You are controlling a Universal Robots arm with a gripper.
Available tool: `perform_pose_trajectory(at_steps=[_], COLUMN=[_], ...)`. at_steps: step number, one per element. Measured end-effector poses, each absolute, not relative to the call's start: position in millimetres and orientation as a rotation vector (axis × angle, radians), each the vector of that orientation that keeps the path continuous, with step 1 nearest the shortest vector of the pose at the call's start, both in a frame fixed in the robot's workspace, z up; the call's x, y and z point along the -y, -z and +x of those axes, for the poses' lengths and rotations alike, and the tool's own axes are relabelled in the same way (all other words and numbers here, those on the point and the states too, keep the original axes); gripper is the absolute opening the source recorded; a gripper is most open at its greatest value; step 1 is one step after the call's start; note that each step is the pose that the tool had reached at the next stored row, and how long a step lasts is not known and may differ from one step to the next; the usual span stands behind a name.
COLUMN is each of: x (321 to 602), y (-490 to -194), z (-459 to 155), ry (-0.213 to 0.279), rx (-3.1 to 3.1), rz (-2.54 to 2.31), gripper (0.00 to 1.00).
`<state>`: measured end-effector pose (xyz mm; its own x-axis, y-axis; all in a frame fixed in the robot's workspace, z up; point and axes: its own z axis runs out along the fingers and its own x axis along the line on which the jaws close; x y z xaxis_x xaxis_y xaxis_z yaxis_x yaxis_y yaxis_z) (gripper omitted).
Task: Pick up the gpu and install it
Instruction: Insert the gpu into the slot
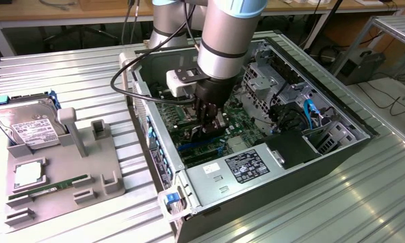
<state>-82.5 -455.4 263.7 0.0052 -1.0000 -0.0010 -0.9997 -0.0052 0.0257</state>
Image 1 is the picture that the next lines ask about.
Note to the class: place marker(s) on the open black pc case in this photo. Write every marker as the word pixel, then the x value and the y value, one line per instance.
pixel 291 197

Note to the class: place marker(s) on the green gpu card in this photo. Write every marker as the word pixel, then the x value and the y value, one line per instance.
pixel 206 138

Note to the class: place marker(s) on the hard disk with blue rails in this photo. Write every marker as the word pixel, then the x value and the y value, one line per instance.
pixel 30 124

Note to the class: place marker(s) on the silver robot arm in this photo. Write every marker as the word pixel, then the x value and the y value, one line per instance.
pixel 223 38

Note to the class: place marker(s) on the wooden desk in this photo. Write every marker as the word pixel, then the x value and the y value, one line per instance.
pixel 27 12

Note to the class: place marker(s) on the black plastic shroud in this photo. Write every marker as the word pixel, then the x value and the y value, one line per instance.
pixel 291 149

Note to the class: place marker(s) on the black box on floor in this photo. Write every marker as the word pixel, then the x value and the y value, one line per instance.
pixel 362 67

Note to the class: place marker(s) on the silver power supply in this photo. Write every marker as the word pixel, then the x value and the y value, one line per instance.
pixel 216 182

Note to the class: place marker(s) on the grey parts rack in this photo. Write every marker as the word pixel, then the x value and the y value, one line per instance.
pixel 88 177

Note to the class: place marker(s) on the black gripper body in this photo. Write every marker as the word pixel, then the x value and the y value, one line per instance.
pixel 212 91

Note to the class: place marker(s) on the silver chipset heatsink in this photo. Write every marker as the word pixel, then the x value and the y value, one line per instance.
pixel 239 143

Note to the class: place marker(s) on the metal frame table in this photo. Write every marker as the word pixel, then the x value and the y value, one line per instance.
pixel 399 30

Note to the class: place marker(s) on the black chair base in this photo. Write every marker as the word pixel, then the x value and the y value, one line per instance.
pixel 80 35

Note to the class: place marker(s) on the silver cpu chip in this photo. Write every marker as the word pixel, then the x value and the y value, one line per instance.
pixel 27 174

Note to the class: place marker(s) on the blue expansion slot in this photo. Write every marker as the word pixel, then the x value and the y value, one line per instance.
pixel 190 146

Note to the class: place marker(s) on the metal disk bay cage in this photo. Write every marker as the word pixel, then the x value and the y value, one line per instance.
pixel 267 81

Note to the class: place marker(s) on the green ram stick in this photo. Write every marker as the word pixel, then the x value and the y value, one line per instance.
pixel 47 188

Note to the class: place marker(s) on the green motherboard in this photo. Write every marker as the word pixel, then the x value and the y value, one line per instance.
pixel 240 124

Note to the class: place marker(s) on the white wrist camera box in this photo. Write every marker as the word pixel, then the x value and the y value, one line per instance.
pixel 178 87

